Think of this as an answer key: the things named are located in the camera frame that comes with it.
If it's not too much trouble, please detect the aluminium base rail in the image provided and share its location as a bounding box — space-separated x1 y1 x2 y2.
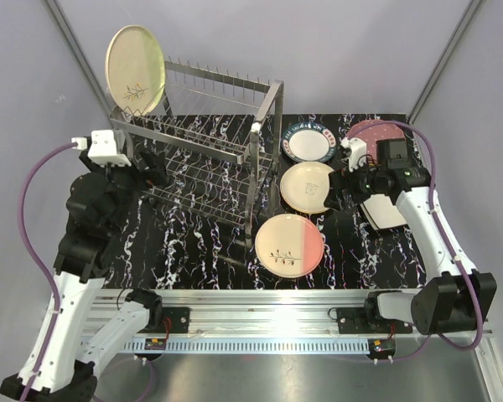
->
79 288 494 336

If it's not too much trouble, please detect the white plate teal rim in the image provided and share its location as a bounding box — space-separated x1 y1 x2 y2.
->
281 122 337 162

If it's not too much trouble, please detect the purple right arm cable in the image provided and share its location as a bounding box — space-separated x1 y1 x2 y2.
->
347 120 485 365

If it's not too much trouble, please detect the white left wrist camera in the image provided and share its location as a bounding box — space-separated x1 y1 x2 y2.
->
70 130 132 167

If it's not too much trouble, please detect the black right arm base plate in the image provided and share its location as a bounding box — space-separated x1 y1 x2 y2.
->
334 307 413 336

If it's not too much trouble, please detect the aluminium frame post right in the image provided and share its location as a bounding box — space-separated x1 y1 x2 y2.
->
408 0 485 123

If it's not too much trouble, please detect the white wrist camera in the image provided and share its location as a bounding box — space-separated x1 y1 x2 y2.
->
70 130 132 167
340 137 366 172

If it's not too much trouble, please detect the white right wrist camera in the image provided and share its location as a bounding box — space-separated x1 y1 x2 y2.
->
340 137 366 172

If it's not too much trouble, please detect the cream square plate black rim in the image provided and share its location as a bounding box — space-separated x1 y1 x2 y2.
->
362 208 407 230

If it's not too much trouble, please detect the white round plate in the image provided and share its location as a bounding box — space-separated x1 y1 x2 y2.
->
280 162 334 214

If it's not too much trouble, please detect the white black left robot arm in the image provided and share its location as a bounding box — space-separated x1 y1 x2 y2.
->
0 145 169 401

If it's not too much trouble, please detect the aluminium frame post left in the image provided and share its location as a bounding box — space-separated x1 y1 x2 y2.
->
43 0 111 115

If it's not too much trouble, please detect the cream pink round plate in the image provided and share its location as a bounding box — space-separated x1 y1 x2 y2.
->
255 214 324 279

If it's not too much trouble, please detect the stainless steel dish rack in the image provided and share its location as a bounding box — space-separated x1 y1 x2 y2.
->
110 59 284 246

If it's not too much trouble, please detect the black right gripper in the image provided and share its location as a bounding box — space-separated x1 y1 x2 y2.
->
324 156 386 213

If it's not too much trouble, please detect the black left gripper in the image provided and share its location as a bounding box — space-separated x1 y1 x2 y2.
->
82 147 168 233

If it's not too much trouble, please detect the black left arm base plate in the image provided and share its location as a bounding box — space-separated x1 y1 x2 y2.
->
143 307 191 334

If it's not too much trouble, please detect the pink dotted plate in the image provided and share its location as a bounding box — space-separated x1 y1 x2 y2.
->
346 120 405 160

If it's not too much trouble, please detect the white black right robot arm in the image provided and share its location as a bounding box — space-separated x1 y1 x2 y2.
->
324 138 497 336

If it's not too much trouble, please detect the aluminium frame post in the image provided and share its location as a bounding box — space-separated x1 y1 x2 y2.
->
43 0 111 115
408 0 485 123

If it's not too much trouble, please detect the slotted cable duct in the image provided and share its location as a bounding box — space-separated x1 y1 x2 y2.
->
122 337 370 355

